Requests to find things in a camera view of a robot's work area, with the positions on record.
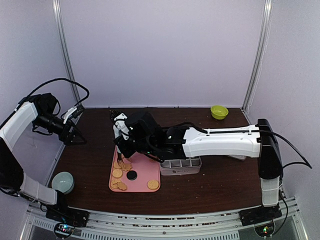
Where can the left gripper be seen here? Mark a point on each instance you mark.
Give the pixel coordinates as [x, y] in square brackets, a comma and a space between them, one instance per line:
[74, 131]

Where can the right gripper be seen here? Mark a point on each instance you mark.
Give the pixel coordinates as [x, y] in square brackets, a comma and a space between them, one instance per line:
[126, 152]

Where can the metal serving tongs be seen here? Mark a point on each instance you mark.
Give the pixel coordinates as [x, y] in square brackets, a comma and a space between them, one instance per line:
[120, 161]

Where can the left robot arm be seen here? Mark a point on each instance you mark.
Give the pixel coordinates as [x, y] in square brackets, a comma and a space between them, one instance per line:
[27, 146]

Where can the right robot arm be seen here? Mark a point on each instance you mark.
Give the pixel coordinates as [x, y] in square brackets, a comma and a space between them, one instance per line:
[186, 140]

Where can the pink plastic tray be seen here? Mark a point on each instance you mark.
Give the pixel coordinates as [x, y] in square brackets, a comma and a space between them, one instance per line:
[146, 168]

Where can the black sandwich cookie lower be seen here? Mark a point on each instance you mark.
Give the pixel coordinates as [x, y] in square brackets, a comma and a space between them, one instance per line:
[132, 175]

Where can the round tan cookie bottom right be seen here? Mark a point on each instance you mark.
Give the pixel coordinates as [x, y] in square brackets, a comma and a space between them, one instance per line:
[153, 184]

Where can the white divided cookie tin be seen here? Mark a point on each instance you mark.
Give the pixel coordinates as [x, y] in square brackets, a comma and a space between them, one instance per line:
[176, 167]

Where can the green plastic bowl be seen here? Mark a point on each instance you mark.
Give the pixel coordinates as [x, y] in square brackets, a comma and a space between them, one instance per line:
[219, 112]

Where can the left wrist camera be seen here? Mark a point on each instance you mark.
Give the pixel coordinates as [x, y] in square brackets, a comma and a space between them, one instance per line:
[73, 112]

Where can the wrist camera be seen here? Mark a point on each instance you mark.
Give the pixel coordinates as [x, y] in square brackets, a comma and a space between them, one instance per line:
[73, 112]
[120, 129]

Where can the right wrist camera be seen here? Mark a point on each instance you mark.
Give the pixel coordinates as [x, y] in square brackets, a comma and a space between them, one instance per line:
[120, 129]

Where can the left frame post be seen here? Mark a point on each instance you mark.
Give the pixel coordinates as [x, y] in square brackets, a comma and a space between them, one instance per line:
[56, 4]

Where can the frame post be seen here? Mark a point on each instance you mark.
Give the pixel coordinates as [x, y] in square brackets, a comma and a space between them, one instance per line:
[56, 4]
[257, 64]

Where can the right frame post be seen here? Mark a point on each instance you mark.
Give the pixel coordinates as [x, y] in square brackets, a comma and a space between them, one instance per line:
[257, 64]

